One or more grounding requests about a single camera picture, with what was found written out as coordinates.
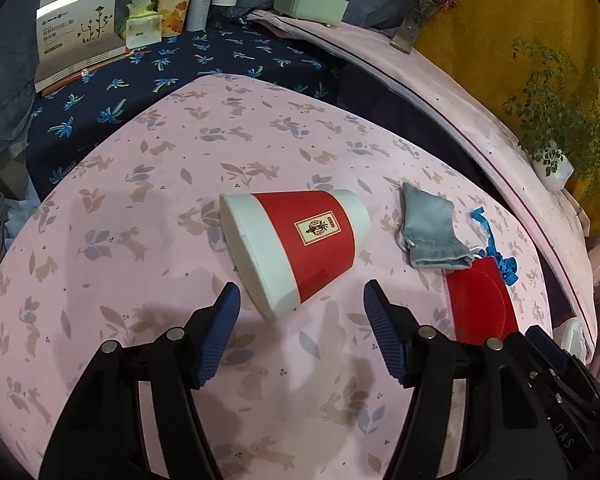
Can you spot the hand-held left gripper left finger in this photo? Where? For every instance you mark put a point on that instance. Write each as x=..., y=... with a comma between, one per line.
x=220, y=330

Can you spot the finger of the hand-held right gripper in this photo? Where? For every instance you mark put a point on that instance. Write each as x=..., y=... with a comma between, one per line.
x=547, y=347

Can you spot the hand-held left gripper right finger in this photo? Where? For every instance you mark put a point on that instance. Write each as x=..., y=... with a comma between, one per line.
x=385, y=335

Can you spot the trash bin with white liner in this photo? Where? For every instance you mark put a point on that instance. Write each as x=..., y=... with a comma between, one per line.
x=572, y=332

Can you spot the red and white paper cup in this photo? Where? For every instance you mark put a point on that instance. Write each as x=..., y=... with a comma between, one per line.
x=305, y=240

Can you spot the blue ribbon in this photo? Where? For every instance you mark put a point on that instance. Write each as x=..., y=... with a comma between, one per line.
x=502, y=265

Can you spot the green plant in white pot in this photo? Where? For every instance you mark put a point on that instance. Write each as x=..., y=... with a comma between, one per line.
x=555, y=167

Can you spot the pink rabbit print tablecloth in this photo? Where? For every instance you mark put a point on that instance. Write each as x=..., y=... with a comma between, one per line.
x=280, y=135

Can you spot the pink dotted cloth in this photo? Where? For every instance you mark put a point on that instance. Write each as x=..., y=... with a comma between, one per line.
x=430, y=90

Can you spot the navy leaf print cloth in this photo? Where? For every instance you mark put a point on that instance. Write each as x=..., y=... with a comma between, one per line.
x=205, y=60

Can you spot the glass vase with pink flowers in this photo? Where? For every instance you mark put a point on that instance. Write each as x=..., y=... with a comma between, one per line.
x=407, y=35

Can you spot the green tissue pack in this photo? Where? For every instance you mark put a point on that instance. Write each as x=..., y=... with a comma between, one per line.
x=142, y=27

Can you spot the yellow floral can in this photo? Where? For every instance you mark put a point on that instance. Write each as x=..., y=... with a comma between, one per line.
x=172, y=12

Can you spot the tall white bottle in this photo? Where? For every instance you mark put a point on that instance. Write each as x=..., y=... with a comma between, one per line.
x=200, y=2

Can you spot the white cardboard box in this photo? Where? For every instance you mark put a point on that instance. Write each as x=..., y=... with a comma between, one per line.
x=75, y=30

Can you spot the pale green tissue box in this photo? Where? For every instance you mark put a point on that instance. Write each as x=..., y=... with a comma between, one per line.
x=305, y=5

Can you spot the blue backdrop cloth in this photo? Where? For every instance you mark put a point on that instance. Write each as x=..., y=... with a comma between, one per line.
x=0, y=75

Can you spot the yellow backdrop cloth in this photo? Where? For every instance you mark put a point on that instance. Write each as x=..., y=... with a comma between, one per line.
x=530, y=0

